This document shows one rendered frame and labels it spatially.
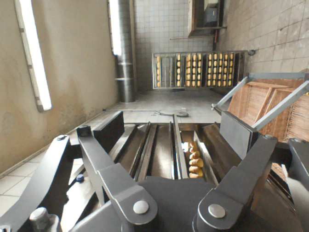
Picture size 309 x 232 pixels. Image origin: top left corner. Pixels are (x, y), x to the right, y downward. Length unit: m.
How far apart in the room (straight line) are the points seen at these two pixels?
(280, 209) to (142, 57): 4.98
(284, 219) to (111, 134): 0.86
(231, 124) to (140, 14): 5.46
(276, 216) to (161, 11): 5.32
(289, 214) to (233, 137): 0.80
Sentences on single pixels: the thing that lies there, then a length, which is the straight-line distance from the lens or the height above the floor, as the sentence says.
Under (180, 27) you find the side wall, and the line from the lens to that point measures 5.40.
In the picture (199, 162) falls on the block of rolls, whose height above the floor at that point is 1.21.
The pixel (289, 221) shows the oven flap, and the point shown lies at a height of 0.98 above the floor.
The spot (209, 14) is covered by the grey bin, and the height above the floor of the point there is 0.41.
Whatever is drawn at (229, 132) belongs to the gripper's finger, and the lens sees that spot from 0.18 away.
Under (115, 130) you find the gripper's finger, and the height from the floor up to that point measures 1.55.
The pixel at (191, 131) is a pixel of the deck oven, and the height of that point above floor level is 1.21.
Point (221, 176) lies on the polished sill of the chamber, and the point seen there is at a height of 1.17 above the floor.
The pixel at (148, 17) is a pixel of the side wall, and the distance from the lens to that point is 5.51.
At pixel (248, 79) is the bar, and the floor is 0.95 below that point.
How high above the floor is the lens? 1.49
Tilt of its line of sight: 5 degrees up
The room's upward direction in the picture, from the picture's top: 90 degrees counter-clockwise
